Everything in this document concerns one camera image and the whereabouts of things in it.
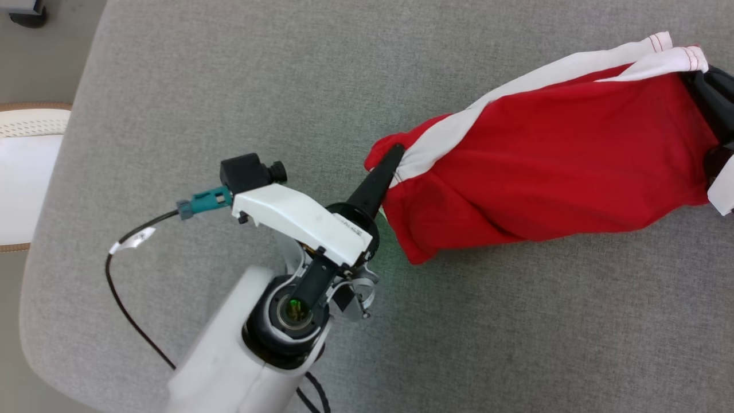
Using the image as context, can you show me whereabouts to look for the red basketball shorts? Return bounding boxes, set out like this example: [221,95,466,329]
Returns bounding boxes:
[365,32,721,265]

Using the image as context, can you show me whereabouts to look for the woven laundry basket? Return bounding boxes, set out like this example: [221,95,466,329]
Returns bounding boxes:
[0,102,73,254]

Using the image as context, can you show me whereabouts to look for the grey fabric sofa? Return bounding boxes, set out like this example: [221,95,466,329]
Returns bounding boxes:
[19,0,734,413]

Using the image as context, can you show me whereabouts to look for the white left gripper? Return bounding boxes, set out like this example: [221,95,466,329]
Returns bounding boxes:
[231,143,407,320]

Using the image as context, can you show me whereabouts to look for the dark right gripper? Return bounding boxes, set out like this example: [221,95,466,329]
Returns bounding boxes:
[681,65,734,216]

